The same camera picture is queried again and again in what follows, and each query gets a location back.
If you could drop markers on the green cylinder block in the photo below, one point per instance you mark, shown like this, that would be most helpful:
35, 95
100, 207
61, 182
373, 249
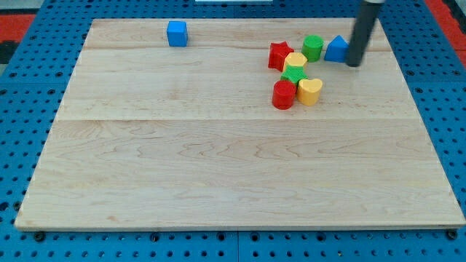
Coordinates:
312, 47

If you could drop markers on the light wooden board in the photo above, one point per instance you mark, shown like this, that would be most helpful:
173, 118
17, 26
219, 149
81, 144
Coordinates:
150, 137

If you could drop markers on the blue cube block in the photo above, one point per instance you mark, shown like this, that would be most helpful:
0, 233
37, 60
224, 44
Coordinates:
177, 33

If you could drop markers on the blue triangular prism block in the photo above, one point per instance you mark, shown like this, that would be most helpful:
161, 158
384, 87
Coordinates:
336, 50

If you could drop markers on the green star block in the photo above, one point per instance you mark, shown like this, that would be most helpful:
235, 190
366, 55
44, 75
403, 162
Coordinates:
294, 74

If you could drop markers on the yellow heart block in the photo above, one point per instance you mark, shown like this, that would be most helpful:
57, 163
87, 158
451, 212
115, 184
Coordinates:
308, 91

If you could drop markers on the red cylinder block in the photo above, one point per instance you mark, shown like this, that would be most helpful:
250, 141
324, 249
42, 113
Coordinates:
283, 95

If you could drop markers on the red star block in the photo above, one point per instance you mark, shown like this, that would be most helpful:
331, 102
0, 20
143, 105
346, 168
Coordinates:
277, 55

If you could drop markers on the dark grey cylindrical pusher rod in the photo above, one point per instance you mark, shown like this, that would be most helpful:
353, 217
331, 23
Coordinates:
362, 29

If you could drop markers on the yellow hexagon block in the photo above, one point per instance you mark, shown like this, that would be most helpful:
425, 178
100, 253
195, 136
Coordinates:
295, 59

